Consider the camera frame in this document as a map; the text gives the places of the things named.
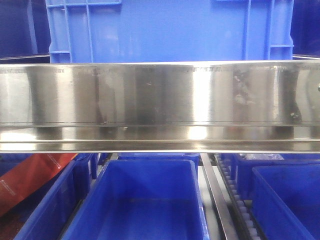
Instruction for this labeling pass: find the stainless steel shelf beam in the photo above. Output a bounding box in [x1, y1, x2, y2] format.
[0, 60, 320, 153]

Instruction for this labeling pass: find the grey metal divider rail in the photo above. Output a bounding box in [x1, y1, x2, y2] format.
[200, 153, 239, 240]

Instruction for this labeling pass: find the dark blue crate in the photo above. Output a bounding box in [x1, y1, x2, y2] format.
[0, 0, 51, 58]
[291, 0, 320, 57]

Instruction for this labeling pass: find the large light blue crate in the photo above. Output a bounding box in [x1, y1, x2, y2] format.
[45, 0, 294, 63]

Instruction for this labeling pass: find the dark blue crate upper left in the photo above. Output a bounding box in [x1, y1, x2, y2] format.
[0, 0, 51, 58]

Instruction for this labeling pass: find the red plastic bag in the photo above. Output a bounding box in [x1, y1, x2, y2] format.
[0, 153, 77, 216]

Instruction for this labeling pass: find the roller conveyor track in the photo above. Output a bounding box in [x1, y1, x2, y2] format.
[213, 153, 266, 240]

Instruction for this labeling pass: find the left blue bin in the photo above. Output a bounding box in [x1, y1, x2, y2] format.
[0, 153, 106, 240]

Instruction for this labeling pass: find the rear right blue bin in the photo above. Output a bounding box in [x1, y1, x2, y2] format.
[220, 153, 320, 200]

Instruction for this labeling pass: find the dark blue crate upper right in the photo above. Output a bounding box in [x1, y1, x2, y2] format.
[291, 0, 320, 57]

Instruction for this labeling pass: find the blue bin on shelf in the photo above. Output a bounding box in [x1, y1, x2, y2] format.
[62, 160, 210, 240]

